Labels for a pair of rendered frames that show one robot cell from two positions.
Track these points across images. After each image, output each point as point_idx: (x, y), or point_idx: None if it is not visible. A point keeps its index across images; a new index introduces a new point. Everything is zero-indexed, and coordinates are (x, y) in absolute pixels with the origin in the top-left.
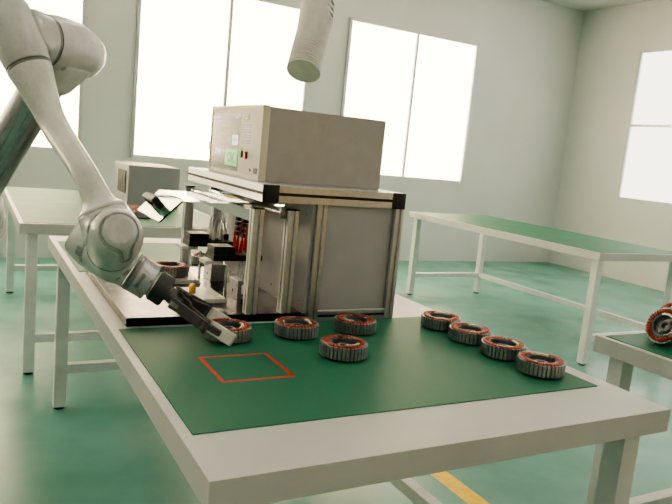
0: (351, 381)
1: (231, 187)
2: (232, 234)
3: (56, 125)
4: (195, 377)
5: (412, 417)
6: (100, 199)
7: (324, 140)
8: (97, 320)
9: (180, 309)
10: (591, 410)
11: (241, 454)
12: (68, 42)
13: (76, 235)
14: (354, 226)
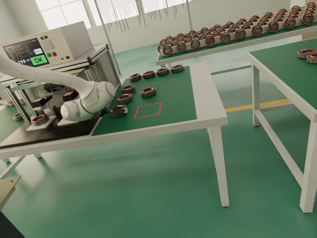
0: (170, 94)
1: (56, 70)
2: (35, 96)
3: (27, 68)
4: (152, 118)
5: (197, 88)
6: (89, 84)
7: (77, 35)
8: (64, 146)
9: (114, 110)
10: (202, 68)
11: (212, 111)
12: None
13: (72, 108)
14: (104, 61)
